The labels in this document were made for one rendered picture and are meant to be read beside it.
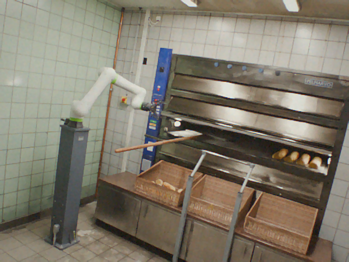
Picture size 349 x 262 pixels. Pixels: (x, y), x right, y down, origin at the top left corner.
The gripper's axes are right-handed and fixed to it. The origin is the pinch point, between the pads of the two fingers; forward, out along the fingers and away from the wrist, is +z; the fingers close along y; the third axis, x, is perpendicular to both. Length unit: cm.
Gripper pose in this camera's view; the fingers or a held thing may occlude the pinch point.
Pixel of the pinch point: (165, 111)
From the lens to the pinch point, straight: 294.3
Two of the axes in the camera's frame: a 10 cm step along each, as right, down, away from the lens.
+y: -1.8, 9.7, 1.4
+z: 8.7, 2.2, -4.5
